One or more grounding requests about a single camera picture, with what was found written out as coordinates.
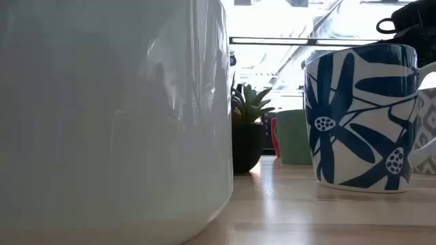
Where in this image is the grey diamond pattern mug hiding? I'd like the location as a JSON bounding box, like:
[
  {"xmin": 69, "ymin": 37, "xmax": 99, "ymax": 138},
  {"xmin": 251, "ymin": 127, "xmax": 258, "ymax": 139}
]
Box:
[{"xmin": 410, "ymin": 87, "xmax": 436, "ymax": 176}]

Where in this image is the white mug blue floral print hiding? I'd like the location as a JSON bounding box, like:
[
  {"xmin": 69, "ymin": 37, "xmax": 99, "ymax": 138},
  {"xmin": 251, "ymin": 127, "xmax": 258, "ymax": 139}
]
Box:
[{"xmin": 302, "ymin": 43, "xmax": 436, "ymax": 194}]

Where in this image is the sage green mug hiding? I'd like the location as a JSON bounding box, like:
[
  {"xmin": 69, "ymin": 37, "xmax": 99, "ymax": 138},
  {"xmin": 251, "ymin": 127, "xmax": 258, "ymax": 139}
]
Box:
[{"xmin": 275, "ymin": 108, "xmax": 313, "ymax": 166}]

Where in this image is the red mug white handle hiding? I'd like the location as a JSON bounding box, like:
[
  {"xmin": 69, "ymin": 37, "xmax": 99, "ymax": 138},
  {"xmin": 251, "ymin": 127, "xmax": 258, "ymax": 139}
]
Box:
[{"xmin": 270, "ymin": 117, "xmax": 281, "ymax": 158}]

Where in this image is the white mug with green interior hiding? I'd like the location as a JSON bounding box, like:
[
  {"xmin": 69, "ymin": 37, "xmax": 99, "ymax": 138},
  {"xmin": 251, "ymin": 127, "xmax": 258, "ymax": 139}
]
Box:
[{"xmin": 0, "ymin": 0, "xmax": 234, "ymax": 245}]

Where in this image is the black horizontal light bar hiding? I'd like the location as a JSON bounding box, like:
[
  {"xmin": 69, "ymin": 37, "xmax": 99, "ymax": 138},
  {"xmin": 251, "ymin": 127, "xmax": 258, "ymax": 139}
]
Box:
[{"xmin": 229, "ymin": 36, "xmax": 379, "ymax": 48}]

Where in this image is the succulent plant in black pot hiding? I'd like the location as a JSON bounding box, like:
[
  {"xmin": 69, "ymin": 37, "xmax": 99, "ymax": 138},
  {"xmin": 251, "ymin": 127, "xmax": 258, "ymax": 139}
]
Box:
[{"xmin": 230, "ymin": 71, "xmax": 276, "ymax": 175}]

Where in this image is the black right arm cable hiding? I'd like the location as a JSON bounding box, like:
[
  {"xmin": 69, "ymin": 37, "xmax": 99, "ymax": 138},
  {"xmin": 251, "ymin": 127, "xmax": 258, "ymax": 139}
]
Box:
[{"xmin": 375, "ymin": 16, "xmax": 399, "ymax": 35}]

